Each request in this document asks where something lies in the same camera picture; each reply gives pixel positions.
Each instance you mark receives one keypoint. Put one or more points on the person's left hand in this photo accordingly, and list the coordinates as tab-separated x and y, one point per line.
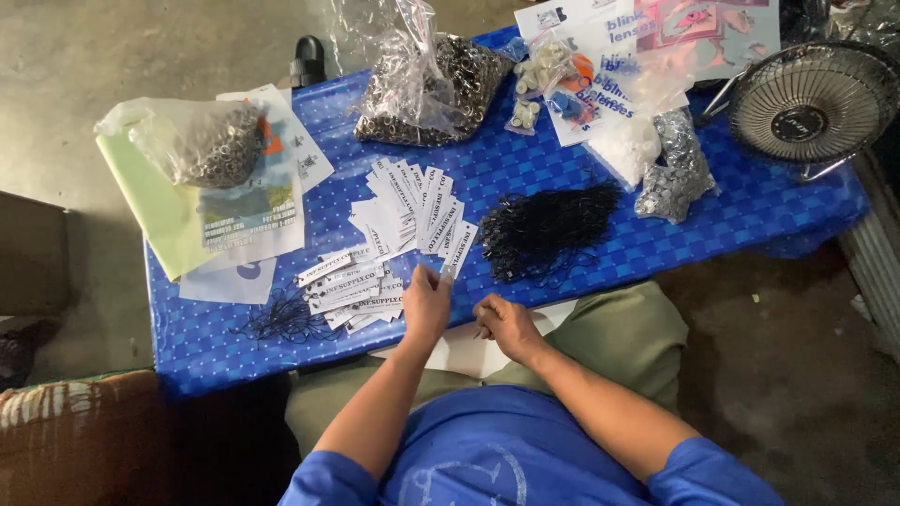
425	309

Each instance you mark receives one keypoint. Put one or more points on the person's right hand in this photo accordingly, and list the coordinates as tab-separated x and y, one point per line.
512	329

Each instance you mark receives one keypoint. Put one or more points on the person's right fingers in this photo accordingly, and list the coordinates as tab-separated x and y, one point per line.
484	317

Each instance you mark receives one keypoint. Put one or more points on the white paper hang tag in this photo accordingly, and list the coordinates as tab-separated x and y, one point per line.
459	247

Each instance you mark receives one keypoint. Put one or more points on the white paper on lap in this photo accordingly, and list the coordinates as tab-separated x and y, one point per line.
464	351

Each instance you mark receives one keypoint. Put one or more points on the person's blue shirt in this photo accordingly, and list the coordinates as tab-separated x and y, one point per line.
506	450

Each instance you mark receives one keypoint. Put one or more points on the fanned pile of white tags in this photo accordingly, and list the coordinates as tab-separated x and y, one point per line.
408	207

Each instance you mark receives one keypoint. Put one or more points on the person's olive green trousers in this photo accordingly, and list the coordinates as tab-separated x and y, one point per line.
619	337

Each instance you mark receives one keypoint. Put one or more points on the pile of strung white tags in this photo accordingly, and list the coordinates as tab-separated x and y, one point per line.
351	288

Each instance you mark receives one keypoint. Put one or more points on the blue checkered tablecloth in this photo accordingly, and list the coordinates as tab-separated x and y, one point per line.
633	239

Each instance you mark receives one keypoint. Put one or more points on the small bag of cream buttons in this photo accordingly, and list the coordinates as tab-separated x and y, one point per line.
524	116

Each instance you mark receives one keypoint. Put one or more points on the bag of white plastic pieces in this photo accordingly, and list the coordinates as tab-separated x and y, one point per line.
626	147

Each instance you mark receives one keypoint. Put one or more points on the bag of blue plastic pieces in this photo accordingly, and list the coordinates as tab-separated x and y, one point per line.
564	105

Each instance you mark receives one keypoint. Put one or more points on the large bag of dark eyelets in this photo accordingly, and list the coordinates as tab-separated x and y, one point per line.
439	91

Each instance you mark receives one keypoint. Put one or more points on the bag of shiny metal buttons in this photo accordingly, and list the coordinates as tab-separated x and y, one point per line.
676	168

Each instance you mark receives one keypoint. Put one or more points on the colourful printed paper sheet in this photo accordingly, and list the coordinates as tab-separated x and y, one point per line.
249	218

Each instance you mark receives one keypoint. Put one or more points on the white printed paper sheet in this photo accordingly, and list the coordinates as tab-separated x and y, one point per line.
299	140

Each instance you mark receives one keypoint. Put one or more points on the bag of cream caps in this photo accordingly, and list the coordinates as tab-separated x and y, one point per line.
543	64

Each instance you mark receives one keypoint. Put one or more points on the white sheet with blue mark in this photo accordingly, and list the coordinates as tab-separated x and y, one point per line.
225	281

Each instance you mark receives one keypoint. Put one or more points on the white sheet with blue print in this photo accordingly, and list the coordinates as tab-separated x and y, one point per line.
597	42

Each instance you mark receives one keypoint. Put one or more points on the black sandal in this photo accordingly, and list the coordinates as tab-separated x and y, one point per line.
308	62

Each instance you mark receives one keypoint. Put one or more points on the bag of silver eyelets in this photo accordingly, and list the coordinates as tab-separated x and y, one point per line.
207	144

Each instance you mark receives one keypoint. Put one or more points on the pale green paper sheet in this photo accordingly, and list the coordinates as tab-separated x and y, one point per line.
151	211

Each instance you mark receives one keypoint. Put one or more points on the poster with pink picture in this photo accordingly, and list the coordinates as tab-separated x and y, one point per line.
710	35

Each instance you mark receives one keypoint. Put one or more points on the small metal table fan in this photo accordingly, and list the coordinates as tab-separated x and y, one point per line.
812	105

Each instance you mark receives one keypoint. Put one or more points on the corrugated metal sheet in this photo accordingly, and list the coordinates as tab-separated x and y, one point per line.
875	267

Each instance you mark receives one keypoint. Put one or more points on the patterned brown cushion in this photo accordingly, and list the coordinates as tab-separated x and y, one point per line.
77	436

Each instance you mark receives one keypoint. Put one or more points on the black plastic bag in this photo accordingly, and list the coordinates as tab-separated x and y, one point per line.
805	20

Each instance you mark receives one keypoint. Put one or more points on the brown wooden furniture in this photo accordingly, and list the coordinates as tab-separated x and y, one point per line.
32	253

